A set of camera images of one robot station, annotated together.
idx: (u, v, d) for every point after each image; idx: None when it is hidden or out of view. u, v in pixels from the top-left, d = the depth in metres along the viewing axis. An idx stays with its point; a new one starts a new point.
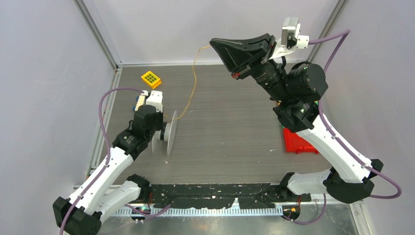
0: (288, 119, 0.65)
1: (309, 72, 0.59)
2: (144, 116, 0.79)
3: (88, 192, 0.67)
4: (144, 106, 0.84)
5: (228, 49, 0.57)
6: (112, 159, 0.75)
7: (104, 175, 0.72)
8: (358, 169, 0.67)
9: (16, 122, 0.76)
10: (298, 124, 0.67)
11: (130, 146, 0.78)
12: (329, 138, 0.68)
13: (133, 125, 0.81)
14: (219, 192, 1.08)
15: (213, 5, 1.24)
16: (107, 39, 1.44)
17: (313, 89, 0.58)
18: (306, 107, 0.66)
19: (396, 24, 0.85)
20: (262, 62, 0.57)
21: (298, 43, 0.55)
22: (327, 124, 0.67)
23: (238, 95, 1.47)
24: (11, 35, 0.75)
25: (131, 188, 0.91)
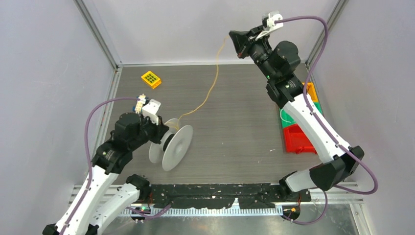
0: (271, 90, 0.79)
1: (283, 48, 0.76)
2: (125, 127, 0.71)
3: (73, 219, 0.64)
4: (127, 115, 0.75)
5: (231, 35, 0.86)
6: (93, 180, 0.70)
7: (87, 199, 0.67)
8: (331, 146, 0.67)
9: (17, 122, 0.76)
10: (283, 97, 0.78)
11: (110, 161, 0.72)
12: (308, 113, 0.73)
13: (114, 136, 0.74)
14: (219, 192, 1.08)
15: (213, 5, 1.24)
16: (107, 40, 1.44)
17: (282, 57, 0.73)
18: (292, 84, 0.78)
19: (395, 24, 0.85)
20: (249, 39, 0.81)
21: (268, 23, 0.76)
22: (307, 100, 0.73)
23: (238, 96, 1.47)
24: (11, 36, 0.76)
25: (130, 192, 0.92)
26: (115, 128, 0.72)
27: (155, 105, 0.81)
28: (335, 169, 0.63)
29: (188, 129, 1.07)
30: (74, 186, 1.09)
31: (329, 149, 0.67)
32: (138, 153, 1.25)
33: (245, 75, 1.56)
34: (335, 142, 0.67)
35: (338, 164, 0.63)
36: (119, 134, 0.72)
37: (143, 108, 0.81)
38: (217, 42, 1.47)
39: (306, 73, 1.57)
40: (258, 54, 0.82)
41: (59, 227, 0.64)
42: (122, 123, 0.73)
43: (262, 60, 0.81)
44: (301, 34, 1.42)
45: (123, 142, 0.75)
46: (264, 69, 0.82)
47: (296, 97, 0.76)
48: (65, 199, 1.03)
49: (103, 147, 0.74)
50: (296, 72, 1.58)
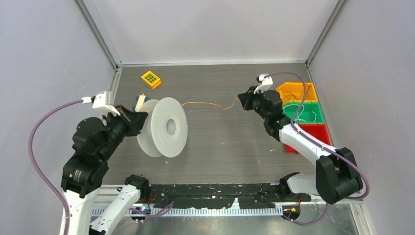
0: (267, 128, 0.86)
1: (270, 92, 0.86)
2: (85, 140, 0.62)
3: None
4: (86, 124, 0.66)
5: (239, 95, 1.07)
6: (71, 206, 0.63)
7: (72, 226, 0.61)
8: (318, 151, 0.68)
9: (17, 122, 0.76)
10: (277, 132, 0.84)
11: (80, 179, 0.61)
12: (294, 133, 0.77)
13: (79, 151, 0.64)
14: (219, 192, 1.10)
15: (213, 5, 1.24)
16: (107, 40, 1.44)
17: (266, 99, 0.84)
18: (283, 119, 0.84)
19: (395, 24, 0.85)
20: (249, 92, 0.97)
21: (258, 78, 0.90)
22: (293, 125, 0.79)
23: (238, 96, 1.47)
24: (11, 36, 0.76)
25: (130, 193, 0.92)
26: (74, 142, 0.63)
27: (102, 96, 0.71)
28: (324, 166, 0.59)
29: (165, 103, 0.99)
30: None
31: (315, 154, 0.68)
32: (138, 153, 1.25)
33: (245, 75, 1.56)
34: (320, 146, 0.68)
35: (326, 161, 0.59)
36: (83, 148, 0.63)
37: (94, 106, 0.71)
38: (217, 42, 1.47)
39: (306, 73, 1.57)
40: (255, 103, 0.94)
41: None
42: (81, 134, 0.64)
43: (259, 107, 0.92)
44: (301, 34, 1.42)
45: (91, 155, 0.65)
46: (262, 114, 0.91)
47: (285, 127, 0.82)
48: None
49: (68, 167, 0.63)
50: (296, 72, 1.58)
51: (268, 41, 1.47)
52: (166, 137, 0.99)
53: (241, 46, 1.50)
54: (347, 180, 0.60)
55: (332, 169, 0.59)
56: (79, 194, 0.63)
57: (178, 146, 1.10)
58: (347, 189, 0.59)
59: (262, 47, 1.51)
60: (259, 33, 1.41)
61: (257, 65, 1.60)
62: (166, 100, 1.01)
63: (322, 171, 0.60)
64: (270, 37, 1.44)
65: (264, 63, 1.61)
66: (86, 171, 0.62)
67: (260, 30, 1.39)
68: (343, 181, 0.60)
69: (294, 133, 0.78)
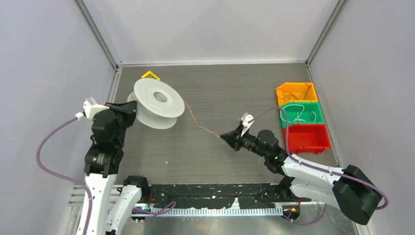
0: (269, 167, 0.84)
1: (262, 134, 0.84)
2: (103, 127, 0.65)
3: (88, 231, 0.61)
4: (99, 115, 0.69)
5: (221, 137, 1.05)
6: (93, 189, 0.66)
7: (95, 208, 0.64)
8: (327, 177, 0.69)
9: (17, 122, 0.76)
10: (280, 169, 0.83)
11: (104, 164, 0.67)
12: (297, 165, 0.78)
13: (96, 140, 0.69)
14: (219, 192, 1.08)
15: (213, 5, 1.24)
16: (107, 40, 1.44)
17: (263, 143, 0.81)
18: (280, 155, 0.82)
19: (395, 24, 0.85)
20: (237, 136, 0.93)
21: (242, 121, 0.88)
22: (292, 157, 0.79)
23: (238, 96, 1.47)
24: (11, 37, 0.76)
25: (132, 192, 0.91)
26: (93, 132, 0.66)
27: (86, 103, 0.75)
28: (342, 194, 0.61)
29: (142, 85, 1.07)
30: (74, 186, 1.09)
31: (327, 181, 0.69)
32: (138, 153, 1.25)
33: (245, 75, 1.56)
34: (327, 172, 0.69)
35: (342, 187, 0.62)
36: (101, 135, 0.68)
37: (88, 115, 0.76)
38: (217, 42, 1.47)
39: (306, 72, 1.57)
40: (247, 144, 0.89)
41: None
42: (97, 124, 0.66)
43: (253, 147, 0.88)
44: (301, 34, 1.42)
45: (109, 142, 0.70)
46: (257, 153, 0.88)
47: (285, 161, 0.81)
48: (65, 199, 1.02)
49: (90, 154, 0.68)
50: (296, 72, 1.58)
51: (268, 41, 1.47)
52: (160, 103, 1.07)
53: (242, 46, 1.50)
54: (368, 195, 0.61)
55: (351, 192, 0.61)
56: (102, 175, 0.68)
57: (179, 105, 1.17)
58: (371, 202, 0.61)
59: (262, 47, 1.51)
60: (259, 33, 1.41)
61: (257, 65, 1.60)
62: (141, 81, 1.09)
63: (343, 199, 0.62)
64: (270, 37, 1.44)
65: (264, 63, 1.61)
66: (108, 155, 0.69)
67: (260, 30, 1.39)
68: (364, 197, 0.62)
69: (297, 165, 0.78)
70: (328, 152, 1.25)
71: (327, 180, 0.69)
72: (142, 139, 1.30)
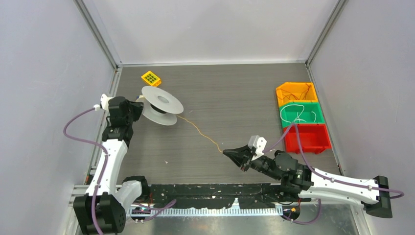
0: (291, 187, 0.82)
1: (278, 160, 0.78)
2: (117, 105, 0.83)
3: (103, 180, 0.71)
4: (114, 99, 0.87)
5: (225, 153, 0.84)
6: (109, 149, 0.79)
7: (110, 163, 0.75)
8: (368, 193, 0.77)
9: (16, 122, 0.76)
10: (304, 185, 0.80)
11: (120, 133, 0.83)
12: (330, 183, 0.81)
13: (112, 118, 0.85)
14: (219, 192, 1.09)
15: (213, 4, 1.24)
16: (107, 40, 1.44)
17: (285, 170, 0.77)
18: (301, 172, 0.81)
19: (395, 24, 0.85)
20: (248, 163, 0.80)
21: (257, 150, 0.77)
22: (320, 175, 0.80)
23: (238, 96, 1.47)
24: (11, 35, 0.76)
25: (132, 182, 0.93)
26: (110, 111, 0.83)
27: (103, 96, 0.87)
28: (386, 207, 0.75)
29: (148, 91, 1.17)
30: (74, 186, 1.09)
31: (370, 198, 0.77)
32: (138, 154, 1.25)
33: (245, 75, 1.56)
34: (368, 188, 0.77)
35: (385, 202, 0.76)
36: (115, 113, 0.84)
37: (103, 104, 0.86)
38: (217, 42, 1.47)
39: (306, 72, 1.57)
40: (260, 167, 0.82)
41: (90, 191, 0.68)
42: (113, 105, 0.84)
43: (265, 170, 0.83)
44: (301, 34, 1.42)
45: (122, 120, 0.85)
46: (271, 175, 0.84)
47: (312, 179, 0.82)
48: (65, 198, 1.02)
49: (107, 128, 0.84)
50: (296, 72, 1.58)
51: (268, 41, 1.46)
52: (164, 103, 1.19)
53: (241, 46, 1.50)
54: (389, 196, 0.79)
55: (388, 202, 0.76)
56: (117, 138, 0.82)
57: (179, 104, 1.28)
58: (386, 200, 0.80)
59: (262, 47, 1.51)
60: (259, 33, 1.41)
61: (256, 65, 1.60)
62: (145, 88, 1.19)
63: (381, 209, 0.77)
64: (270, 37, 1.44)
65: (264, 63, 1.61)
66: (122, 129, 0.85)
67: (260, 30, 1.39)
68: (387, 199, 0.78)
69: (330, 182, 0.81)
70: (328, 152, 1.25)
71: (369, 197, 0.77)
72: (142, 139, 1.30)
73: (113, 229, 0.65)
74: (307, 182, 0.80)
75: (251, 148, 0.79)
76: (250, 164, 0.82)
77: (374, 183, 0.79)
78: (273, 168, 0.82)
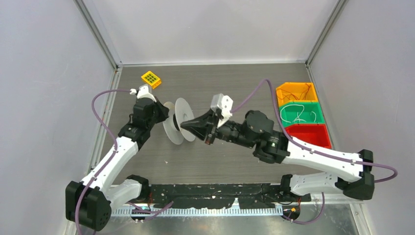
0: (264, 156, 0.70)
1: (249, 121, 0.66)
2: (143, 108, 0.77)
3: (101, 175, 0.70)
4: (142, 99, 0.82)
5: (184, 127, 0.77)
6: (120, 146, 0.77)
7: (114, 159, 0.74)
8: (350, 168, 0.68)
9: (16, 122, 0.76)
10: (278, 157, 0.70)
11: (135, 135, 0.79)
12: (309, 154, 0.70)
13: (134, 118, 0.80)
14: (219, 192, 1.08)
15: (213, 4, 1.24)
16: (107, 40, 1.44)
17: (258, 132, 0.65)
18: (276, 139, 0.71)
19: (395, 24, 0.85)
20: (214, 130, 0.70)
21: (223, 112, 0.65)
22: (299, 144, 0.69)
23: (238, 96, 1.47)
24: (11, 36, 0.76)
25: (133, 182, 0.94)
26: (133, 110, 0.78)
27: (145, 87, 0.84)
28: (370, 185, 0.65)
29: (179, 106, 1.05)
30: None
31: (352, 174, 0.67)
32: (138, 154, 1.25)
33: (245, 75, 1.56)
34: (351, 162, 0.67)
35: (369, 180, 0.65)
36: (138, 115, 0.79)
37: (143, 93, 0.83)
38: (217, 42, 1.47)
39: (306, 72, 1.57)
40: (227, 135, 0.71)
41: (85, 181, 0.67)
42: (139, 105, 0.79)
43: (235, 137, 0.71)
44: (301, 34, 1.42)
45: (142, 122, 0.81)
46: (242, 142, 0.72)
47: (288, 149, 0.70)
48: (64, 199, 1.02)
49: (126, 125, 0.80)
50: (296, 72, 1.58)
51: (268, 41, 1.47)
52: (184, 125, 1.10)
53: (241, 46, 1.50)
54: None
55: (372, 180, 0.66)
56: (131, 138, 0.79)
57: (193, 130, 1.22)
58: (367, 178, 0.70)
59: (262, 47, 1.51)
60: (259, 33, 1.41)
61: (256, 65, 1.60)
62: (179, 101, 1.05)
63: (363, 187, 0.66)
64: (270, 37, 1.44)
65: (264, 63, 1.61)
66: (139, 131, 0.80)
67: (260, 30, 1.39)
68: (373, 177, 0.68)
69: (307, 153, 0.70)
70: None
71: (351, 172, 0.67)
72: None
73: (91, 225, 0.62)
74: (283, 152, 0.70)
75: (216, 110, 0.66)
76: (216, 133, 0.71)
77: (358, 158, 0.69)
78: (243, 132, 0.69)
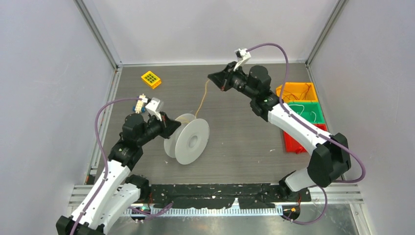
0: (254, 107, 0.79)
1: (254, 70, 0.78)
2: (131, 128, 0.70)
3: (89, 207, 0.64)
4: (132, 116, 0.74)
5: (210, 76, 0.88)
6: (109, 172, 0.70)
7: (104, 189, 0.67)
8: (312, 137, 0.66)
9: (16, 122, 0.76)
10: (265, 112, 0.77)
11: (126, 157, 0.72)
12: (286, 116, 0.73)
13: (124, 137, 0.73)
14: (219, 192, 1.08)
15: (212, 4, 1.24)
16: (107, 39, 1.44)
17: (253, 77, 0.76)
18: (270, 99, 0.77)
19: (396, 24, 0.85)
20: (228, 71, 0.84)
21: (240, 53, 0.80)
22: (283, 105, 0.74)
23: (238, 96, 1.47)
24: (11, 36, 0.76)
25: (130, 191, 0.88)
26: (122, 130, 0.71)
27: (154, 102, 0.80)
28: (321, 155, 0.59)
29: (192, 126, 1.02)
30: (74, 186, 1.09)
31: (311, 141, 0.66)
32: None
33: None
34: (314, 132, 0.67)
35: (323, 151, 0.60)
36: (127, 134, 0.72)
37: (148, 107, 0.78)
38: (217, 42, 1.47)
39: (306, 72, 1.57)
40: (238, 82, 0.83)
41: (75, 216, 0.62)
42: (128, 124, 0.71)
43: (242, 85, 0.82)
44: (301, 34, 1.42)
45: (132, 142, 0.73)
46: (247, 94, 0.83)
47: (274, 106, 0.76)
48: (65, 199, 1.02)
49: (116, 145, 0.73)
50: (296, 72, 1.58)
51: (268, 41, 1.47)
52: (187, 146, 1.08)
53: (241, 46, 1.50)
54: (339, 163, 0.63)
55: (328, 156, 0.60)
56: (121, 163, 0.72)
57: (196, 154, 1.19)
58: (338, 172, 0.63)
59: (262, 47, 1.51)
60: (259, 33, 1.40)
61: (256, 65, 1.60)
62: (195, 121, 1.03)
63: (316, 157, 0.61)
64: (270, 36, 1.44)
65: (264, 63, 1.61)
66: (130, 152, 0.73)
67: (260, 30, 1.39)
68: (335, 163, 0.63)
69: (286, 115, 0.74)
70: None
71: (311, 140, 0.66)
72: None
73: None
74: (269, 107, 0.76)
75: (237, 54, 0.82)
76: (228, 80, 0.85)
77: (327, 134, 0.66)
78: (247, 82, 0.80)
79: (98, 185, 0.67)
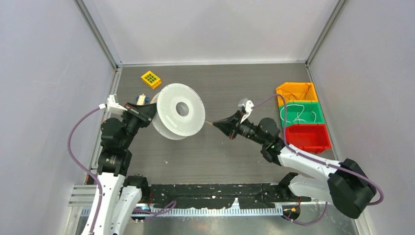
0: (265, 155, 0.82)
1: (262, 122, 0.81)
2: (111, 136, 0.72)
3: (97, 226, 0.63)
4: (106, 124, 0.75)
5: (215, 124, 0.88)
6: (104, 186, 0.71)
7: (105, 204, 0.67)
8: (324, 169, 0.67)
9: (16, 122, 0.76)
10: (276, 158, 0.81)
11: (116, 165, 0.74)
12: (294, 156, 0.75)
13: (107, 147, 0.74)
14: (219, 192, 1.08)
15: (212, 4, 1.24)
16: (107, 40, 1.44)
17: (264, 131, 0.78)
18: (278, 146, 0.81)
19: (396, 24, 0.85)
20: (237, 125, 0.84)
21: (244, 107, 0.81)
22: (289, 146, 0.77)
23: (238, 96, 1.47)
24: (11, 36, 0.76)
25: (130, 192, 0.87)
26: (102, 141, 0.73)
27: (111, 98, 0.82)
28: (336, 185, 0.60)
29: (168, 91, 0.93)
30: (74, 186, 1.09)
31: (323, 174, 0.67)
32: (138, 154, 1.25)
33: (245, 75, 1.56)
34: (324, 163, 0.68)
35: (337, 180, 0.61)
36: (110, 143, 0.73)
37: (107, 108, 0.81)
38: (217, 42, 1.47)
39: (306, 72, 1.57)
40: (246, 131, 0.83)
41: None
42: (106, 133, 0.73)
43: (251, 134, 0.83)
44: (301, 34, 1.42)
45: (117, 148, 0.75)
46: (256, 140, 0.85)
47: (282, 150, 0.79)
48: (64, 199, 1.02)
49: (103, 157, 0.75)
50: (296, 72, 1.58)
51: (268, 41, 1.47)
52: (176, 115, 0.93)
53: (241, 46, 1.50)
54: (361, 190, 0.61)
55: (346, 185, 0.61)
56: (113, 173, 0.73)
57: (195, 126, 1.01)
58: (365, 198, 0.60)
59: (262, 47, 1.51)
60: (259, 33, 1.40)
61: (257, 65, 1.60)
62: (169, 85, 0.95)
63: (334, 189, 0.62)
64: (270, 37, 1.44)
65: (264, 63, 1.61)
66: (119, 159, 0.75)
67: (260, 30, 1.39)
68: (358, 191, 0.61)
69: (293, 155, 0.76)
70: (328, 151, 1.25)
71: (322, 172, 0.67)
72: (142, 140, 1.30)
73: None
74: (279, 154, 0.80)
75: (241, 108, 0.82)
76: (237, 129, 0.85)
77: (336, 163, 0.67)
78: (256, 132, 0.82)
79: (96, 202, 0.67)
